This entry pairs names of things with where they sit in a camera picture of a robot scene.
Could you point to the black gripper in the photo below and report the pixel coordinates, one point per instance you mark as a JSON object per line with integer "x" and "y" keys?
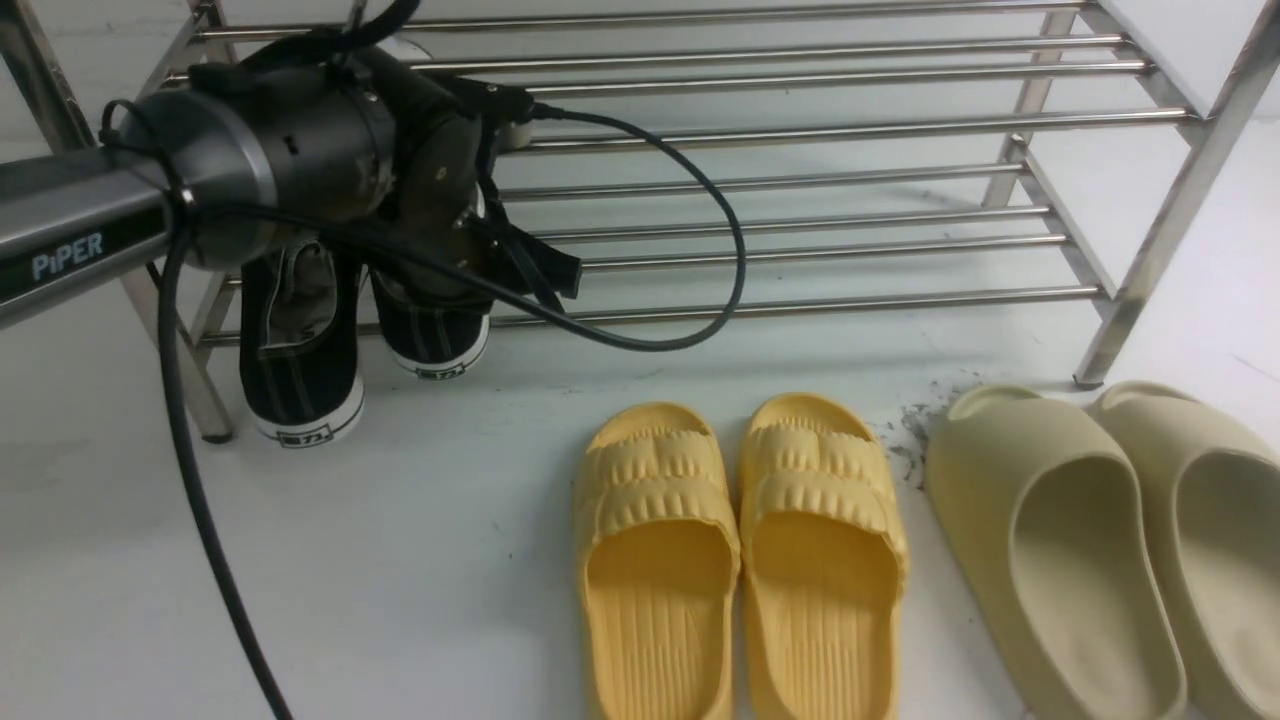
{"x": 446, "y": 204}

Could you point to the black canvas sneaker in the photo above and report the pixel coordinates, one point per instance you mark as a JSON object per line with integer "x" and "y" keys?
{"x": 436, "y": 328}
{"x": 298, "y": 344}

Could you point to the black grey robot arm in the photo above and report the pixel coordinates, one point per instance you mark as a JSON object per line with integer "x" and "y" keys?
{"x": 371, "y": 145}

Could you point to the stainless steel shoe rack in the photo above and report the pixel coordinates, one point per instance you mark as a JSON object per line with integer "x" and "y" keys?
{"x": 1088, "y": 71}

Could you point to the left yellow rubber slipper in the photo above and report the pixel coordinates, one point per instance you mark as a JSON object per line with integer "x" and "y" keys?
{"x": 656, "y": 552}

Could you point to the yellow rubber slipper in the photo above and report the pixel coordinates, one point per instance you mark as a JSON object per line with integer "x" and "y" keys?
{"x": 656, "y": 552}
{"x": 826, "y": 563}

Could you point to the right yellow rubber slipper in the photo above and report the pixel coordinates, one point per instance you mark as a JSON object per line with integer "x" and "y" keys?
{"x": 826, "y": 563}

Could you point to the left beige foam slide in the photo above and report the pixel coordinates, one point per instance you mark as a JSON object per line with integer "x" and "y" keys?
{"x": 1042, "y": 511}

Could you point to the beige foam slide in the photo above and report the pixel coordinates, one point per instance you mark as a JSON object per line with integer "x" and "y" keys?
{"x": 1042, "y": 511}
{"x": 1210, "y": 499}

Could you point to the right beige foam slide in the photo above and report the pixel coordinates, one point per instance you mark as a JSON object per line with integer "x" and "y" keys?
{"x": 1210, "y": 499}

